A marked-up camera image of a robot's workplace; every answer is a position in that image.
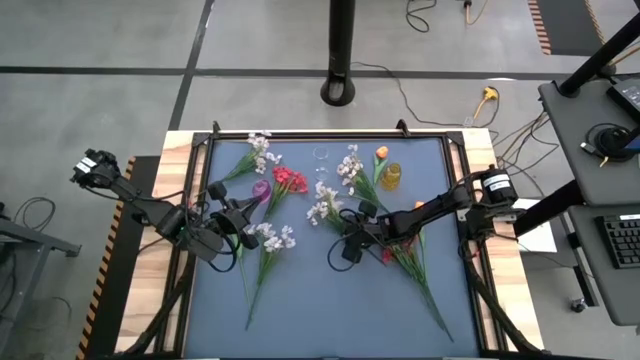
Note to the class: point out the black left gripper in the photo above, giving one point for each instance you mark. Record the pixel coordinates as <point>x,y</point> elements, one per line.
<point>231,220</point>

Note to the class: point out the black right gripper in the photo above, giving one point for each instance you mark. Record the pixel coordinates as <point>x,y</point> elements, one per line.
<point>362,230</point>

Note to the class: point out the white artificial flower bunch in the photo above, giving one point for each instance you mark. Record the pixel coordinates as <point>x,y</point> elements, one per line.
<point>367,190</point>
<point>258,145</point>
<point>272,243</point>
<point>325,192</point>

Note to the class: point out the red artificial flower bunch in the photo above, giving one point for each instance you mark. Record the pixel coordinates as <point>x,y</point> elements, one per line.
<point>415,270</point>
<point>285,176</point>

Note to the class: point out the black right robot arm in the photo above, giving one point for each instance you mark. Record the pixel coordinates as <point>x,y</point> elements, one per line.
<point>430,210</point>

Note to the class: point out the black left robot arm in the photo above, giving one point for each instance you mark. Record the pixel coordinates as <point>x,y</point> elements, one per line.
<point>150,207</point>

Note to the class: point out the purple glass vase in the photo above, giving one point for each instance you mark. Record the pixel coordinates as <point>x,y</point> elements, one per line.
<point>261,191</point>

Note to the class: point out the yellow glass vase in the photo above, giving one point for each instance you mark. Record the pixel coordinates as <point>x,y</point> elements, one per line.
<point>391,177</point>

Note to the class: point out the clear glass vase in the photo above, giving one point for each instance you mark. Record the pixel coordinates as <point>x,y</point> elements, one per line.
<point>321,174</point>

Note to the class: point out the blue table mat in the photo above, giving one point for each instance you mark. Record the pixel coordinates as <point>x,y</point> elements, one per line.
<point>330,300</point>

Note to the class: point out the gray mounting plate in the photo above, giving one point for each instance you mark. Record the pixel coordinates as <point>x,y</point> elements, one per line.
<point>462,215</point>

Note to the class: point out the white paper sheet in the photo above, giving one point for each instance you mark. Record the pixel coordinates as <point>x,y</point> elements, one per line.
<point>542,242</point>

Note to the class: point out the black desk beam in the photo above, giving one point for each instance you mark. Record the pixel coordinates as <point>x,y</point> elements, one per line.
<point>542,215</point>

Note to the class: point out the black mat yellow stripes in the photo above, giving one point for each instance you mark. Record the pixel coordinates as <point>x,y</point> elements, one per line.
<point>107,320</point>

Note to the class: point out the black stand pole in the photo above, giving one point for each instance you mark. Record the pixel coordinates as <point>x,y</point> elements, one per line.
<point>341,40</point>

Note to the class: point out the gray desk top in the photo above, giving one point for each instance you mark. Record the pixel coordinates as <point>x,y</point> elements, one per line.
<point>575,150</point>

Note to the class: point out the black caster wheel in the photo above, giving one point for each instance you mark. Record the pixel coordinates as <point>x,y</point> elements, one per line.
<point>578,305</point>

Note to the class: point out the gray keyboard shelf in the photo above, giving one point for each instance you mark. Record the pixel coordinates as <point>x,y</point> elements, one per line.
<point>595,280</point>

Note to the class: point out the black keyboard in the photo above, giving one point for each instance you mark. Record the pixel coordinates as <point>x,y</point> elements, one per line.
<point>622,242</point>

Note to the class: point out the black round stand base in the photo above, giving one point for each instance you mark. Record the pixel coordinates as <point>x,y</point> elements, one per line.
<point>612,142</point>

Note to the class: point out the black mat orange stripes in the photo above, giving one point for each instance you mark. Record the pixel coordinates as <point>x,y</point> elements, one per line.
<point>565,25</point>

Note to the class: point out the black diagonal pole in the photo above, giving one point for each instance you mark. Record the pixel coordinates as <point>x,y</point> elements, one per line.
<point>600,55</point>

